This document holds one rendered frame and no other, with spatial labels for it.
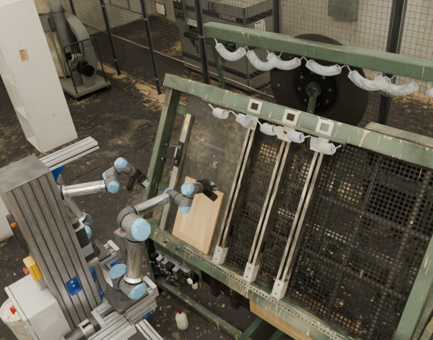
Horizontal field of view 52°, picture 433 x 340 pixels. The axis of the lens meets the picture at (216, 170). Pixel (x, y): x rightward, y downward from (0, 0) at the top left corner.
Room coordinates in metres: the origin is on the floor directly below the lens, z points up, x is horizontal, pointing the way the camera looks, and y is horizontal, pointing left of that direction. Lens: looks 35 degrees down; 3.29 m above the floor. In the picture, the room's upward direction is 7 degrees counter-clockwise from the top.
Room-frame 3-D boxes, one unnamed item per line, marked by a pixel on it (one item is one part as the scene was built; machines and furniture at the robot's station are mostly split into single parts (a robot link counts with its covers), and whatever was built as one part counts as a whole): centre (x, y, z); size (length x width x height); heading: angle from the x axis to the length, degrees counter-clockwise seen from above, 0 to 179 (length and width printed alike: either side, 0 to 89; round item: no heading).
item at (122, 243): (2.65, 0.79, 0.84); 0.12 x 0.12 x 0.18; 45
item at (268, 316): (1.94, -0.47, 0.53); 0.90 x 0.02 x 0.55; 45
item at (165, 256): (2.38, 0.43, 0.69); 0.50 x 0.14 x 0.24; 45
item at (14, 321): (2.49, 1.80, 0.24); 0.32 x 0.30 x 0.47; 37
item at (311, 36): (2.89, -0.77, 1.85); 0.80 x 0.06 x 0.80; 45
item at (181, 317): (2.37, 0.44, 0.10); 0.10 x 0.10 x 0.20
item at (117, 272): (1.91, 0.68, 1.20); 0.13 x 0.12 x 0.14; 43
